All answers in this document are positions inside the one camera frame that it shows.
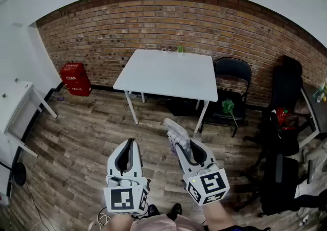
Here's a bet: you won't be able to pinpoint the person's pink clothing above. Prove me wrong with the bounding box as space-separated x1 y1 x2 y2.
129 213 205 231

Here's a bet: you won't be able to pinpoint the person's black shoe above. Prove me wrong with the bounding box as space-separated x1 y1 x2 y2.
147 203 161 217
167 202 183 221

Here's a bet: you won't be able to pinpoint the white power strip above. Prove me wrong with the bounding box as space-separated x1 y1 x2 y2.
298 215 312 227

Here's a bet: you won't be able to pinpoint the red bag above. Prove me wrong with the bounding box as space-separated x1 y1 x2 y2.
273 107 295 131

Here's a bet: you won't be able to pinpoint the red box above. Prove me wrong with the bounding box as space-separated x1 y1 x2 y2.
60 62 92 97

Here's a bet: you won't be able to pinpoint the person's black left shoe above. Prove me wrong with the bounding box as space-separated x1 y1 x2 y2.
147 203 161 217

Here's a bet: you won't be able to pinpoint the black swivel chair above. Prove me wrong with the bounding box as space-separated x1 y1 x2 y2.
233 152 327 218

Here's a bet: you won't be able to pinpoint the dark desk with white frame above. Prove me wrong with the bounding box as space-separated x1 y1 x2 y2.
297 81 327 149

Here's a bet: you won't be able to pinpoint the green artificial flower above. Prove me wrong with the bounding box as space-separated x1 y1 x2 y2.
221 99 239 128

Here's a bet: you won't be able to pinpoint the person's black right shoe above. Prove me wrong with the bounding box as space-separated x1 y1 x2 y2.
167 202 183 221

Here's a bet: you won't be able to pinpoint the black office chair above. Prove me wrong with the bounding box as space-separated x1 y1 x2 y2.
242 55 310 159

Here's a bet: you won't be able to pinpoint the white side table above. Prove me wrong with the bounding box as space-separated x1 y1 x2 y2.
0 78 58 158

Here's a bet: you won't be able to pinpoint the black folding chair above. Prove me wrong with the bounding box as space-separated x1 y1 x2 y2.
199 57 252 138

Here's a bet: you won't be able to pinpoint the person's right forearm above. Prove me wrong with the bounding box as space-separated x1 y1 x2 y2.
203 200 239 231

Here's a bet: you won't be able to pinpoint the white cable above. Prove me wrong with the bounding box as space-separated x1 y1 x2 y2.
88 206 111 231

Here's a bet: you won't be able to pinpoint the black round stand base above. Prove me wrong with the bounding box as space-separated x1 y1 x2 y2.
12 161 27 187

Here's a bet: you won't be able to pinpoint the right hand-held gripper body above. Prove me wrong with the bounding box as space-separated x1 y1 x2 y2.
182 163 230 207

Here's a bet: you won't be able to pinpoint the green and yellow bottles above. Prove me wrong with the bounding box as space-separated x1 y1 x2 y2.
312 78 327 103

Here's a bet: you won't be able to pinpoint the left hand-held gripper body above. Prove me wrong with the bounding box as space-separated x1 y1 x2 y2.
103 173 151 216

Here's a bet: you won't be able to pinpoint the person's left forearm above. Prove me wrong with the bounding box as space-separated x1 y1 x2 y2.
101 212 134 231

